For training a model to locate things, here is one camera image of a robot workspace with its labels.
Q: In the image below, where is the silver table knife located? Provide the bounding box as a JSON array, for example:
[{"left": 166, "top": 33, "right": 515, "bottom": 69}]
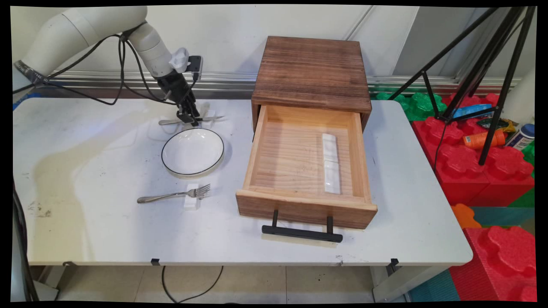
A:
[{"left": 158, "top": 114, "right": 226, "bottom": 126}]

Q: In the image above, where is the black tripod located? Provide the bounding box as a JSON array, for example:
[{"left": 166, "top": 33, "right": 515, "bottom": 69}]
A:
[{"left": 387, "top": 6, "right": 536, "bottom": 166}]

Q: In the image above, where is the white cutlery rest block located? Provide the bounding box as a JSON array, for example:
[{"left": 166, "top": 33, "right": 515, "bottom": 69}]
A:
[
  {"left": 184, "top": 184, "right": 202, "bottom": 211},
  {"left": 199, "top": 102, "right": 217, "bottom": 129}
]

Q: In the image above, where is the light wooden drawer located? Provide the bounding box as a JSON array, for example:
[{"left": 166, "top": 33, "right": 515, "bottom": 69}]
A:
[{"left": 235, "top": 105, "right": 378, "bottom": 230}]

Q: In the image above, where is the black floor cable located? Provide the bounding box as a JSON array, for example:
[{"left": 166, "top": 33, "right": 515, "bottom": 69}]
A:
[{"left": 161, "top": 266, "right": 224, "bottom": 303}]

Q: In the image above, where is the white bottle with blue cap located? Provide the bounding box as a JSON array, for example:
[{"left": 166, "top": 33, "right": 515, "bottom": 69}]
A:
[{"left": 504, "top": 123, "right": 536, "bottom": 151}]

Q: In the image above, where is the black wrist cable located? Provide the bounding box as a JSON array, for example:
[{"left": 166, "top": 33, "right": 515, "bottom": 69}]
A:
[{"left": 17, "top": 33, "right": 198, "bottom": 107}]

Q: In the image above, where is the teal foam mat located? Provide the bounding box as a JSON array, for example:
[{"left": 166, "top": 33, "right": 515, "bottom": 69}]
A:
[
  {"left": 471, "top": 207, "right": 536, "bottom": 227},
  {"left": 407, "top": 269, "right": 461, "bottom": 302}
]

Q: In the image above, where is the small green foam block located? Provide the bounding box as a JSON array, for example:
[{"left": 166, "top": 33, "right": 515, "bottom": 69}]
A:
[{"left": 520, "top": 141, "right": 536, "bottom": 178}]

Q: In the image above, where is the white table leg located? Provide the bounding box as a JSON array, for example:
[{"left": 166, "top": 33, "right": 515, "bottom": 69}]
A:
[{"left": 372, "top": 265, "right": 448, "bottom": 302}]

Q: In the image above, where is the aluminium wall rail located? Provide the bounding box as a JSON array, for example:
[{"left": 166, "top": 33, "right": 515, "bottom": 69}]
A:
[{"left": 26, "top": 69, "right": 523, "bottom": 94}]

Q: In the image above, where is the orange foam block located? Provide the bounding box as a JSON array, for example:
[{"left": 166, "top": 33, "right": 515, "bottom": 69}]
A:
[{"left": 450, "top": 203, "right": 482, "bottom": 229}]

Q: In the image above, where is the blue flat packet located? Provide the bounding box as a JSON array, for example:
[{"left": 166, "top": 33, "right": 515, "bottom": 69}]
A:
[{"left": 452, "top": 104, "right": 493, "bottom": 119}]

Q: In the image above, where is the black velcro arm strap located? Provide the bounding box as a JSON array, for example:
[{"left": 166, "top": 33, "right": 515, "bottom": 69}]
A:
[{"left": 14, "top": 59, "right": 48, "bottom": 85}]

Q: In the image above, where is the orange bottle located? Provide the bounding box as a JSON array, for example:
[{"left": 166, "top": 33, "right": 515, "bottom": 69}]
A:
[{"left": 462, "top": 129, "right": 506, "bottom": 149}]

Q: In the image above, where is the dark wooden cabinet box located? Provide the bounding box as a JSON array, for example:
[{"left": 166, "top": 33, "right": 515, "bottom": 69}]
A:
[{"left": 251, "top": 36, "right": 372, "bottom": 131}]

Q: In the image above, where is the white plate with black rim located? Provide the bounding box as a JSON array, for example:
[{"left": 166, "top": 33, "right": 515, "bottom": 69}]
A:
[{"left": 161, "top": 128, "right": 225, "bottom": 177}]

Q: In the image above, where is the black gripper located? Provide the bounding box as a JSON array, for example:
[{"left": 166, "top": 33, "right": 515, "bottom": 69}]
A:
[{"left": 156, "top": 71, "right": 202, "bottom": 127}]

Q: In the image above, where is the black cable bundle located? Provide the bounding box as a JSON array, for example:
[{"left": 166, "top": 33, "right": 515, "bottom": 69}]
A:
[{"left": 12, "top": 182, "right": 40, "bottom": 302}]

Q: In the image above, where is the black drawer handle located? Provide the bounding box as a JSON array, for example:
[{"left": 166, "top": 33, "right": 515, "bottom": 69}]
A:
[{"left": 262, "top": 210, "right": 343, "bottom": 243}]

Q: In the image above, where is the long white ceramic cutlery holder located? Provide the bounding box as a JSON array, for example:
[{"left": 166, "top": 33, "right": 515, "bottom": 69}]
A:
[{"left": 321, "top": 133, "right": 342, "bottom": 195}]

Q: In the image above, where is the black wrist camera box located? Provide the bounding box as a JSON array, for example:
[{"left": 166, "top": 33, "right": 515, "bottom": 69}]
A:
[{"left": 187, "top": 55, "right": 204, "bottom": 82}]

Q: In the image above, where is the silver fork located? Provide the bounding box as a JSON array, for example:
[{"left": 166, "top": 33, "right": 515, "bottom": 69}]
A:
[{"left": 137, "top": 184, "right": 212, "bottom": 204}]

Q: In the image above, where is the large red foam block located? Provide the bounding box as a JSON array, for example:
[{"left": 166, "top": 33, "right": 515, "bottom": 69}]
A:
[{"left": 411, "top": 92, "right": 536, "bottom": 207}]

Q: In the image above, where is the white rounded container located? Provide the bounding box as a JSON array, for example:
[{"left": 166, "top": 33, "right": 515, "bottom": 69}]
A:
[{"left": 501, "top": 68, "right": 536, "bottom": 125}]

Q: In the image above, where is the white ribbed camera mount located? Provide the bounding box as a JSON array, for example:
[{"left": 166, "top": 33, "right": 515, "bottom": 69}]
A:
[{"left": 169, "top": 47, "right": 190, "bottom": 74}]

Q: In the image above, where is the dark yellow snack packet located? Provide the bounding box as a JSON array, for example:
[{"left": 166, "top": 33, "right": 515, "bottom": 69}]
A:
[{"left": 477, "top": 118, "right": 516, "bottom": 132}]

